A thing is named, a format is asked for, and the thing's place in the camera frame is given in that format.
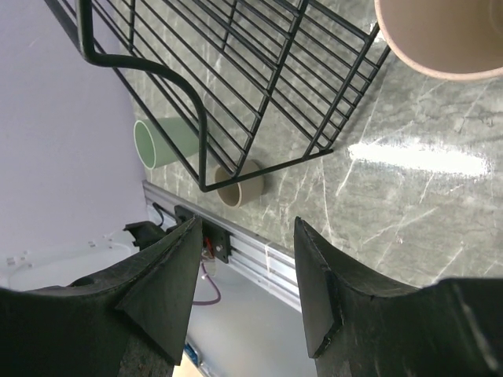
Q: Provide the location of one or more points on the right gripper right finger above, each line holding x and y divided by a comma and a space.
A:
358, 322

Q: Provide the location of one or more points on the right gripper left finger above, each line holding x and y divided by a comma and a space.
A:
130, 319

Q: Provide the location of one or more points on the beige ceramic mug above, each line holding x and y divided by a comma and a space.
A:
243, 192

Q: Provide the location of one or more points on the green tumbler left side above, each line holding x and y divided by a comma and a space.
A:
154, 151

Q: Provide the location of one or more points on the beige plastic tumbler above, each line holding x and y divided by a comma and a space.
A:
451, 40

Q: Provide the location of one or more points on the aluminium mounting rail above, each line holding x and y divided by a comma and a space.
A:
261, 261

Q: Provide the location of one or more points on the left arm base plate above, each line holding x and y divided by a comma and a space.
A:
216, 238

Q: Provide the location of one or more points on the black wire dish rack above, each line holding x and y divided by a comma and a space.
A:
270, 81

